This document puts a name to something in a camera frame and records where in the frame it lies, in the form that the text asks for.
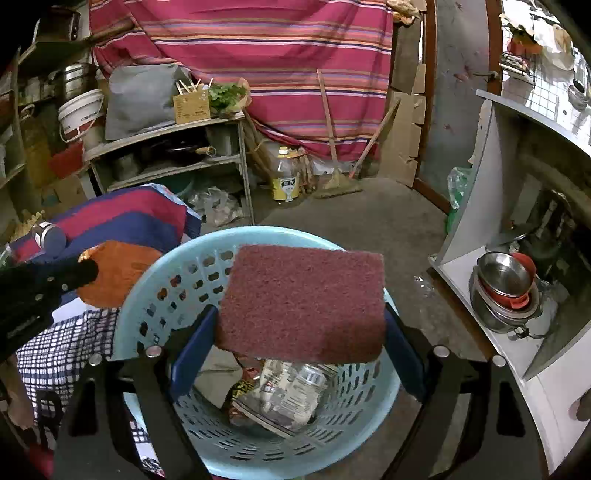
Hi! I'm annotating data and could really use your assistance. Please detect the red plastic basin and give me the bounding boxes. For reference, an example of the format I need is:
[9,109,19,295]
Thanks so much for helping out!
[49,141,85,179]

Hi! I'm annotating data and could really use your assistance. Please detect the maroon scouring pad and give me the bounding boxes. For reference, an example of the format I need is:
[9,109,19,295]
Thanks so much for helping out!
[214,244,388,366]

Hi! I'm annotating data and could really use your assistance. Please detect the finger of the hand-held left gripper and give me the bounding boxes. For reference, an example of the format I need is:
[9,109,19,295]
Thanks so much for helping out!
[27,258,100,297]

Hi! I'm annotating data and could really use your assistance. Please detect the steel cooking pot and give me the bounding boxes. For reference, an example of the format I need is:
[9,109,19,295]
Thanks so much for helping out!
[62,62,98,100]

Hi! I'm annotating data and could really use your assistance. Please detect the grey fabric bag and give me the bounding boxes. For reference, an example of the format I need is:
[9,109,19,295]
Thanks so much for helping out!
[105,63,190,142]

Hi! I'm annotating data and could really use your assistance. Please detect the black frying pan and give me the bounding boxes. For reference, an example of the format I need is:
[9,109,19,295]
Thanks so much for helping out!
[163,143,218,162]

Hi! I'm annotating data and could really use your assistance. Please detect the stack of steel bowls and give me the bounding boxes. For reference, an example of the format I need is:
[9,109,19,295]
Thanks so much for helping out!
[468,251,546,340]

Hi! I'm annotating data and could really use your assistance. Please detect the striped red curtain cloth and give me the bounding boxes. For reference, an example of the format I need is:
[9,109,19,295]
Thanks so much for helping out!
[87,0,394,162]

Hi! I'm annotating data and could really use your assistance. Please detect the egg carton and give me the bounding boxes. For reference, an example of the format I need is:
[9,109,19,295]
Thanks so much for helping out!
[11,209,45,241]

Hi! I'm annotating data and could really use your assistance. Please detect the light blue plastic basket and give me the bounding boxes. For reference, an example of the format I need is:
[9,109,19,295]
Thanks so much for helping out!
[112,226,402,479]

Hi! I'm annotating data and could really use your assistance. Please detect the flattened cardboard boxes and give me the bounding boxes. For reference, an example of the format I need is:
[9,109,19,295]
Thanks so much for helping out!
[378,62,428,188]

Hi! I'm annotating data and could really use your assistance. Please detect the crumpled clear plastic bags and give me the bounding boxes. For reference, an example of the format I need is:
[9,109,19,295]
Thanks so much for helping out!
[189,186,243,227]

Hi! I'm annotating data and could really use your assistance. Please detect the white cabinet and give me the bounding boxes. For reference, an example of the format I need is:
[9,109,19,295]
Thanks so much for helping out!
[427,88,591,477]

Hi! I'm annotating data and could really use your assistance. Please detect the clear plastic food packet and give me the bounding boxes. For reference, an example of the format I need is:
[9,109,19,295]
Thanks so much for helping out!
[230,359,341,437]

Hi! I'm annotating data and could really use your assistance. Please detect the black metal-rimmed tumbler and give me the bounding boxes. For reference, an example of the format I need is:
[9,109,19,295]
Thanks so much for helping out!
[32,221,68,257]

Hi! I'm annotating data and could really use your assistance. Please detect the green leafy herbs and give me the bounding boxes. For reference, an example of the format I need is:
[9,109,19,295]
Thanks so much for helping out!
[207,79,253,116]

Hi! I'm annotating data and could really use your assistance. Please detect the green plastic bag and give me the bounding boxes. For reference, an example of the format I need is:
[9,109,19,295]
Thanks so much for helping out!
[445,165,474,232]

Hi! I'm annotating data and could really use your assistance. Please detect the brown framed door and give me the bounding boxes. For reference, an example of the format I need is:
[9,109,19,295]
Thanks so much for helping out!
[415,0,504,214]

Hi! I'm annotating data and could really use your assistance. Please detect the white plastic bucket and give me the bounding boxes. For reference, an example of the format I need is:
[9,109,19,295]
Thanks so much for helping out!
[57,88,106,143]

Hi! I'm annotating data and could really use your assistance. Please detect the brown cardboard box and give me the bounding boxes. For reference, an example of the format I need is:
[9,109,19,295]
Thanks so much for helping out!
[41,175,89,209]

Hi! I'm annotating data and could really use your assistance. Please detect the small grey shelf table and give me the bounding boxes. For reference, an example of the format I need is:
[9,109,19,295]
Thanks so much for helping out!
[82,113,256,227]

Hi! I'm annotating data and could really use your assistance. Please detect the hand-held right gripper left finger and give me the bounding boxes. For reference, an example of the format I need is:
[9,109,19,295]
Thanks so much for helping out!
[53,305,219,480]

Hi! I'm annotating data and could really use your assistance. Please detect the broom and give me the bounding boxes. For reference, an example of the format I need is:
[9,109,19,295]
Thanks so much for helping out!
[316,69,400,199]

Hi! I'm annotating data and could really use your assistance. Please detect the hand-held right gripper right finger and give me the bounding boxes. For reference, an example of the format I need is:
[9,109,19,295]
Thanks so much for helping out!
[382,302,542,480]

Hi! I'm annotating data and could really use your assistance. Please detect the oil bottle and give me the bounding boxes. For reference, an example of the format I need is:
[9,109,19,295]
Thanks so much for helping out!
[271,146,300,203]

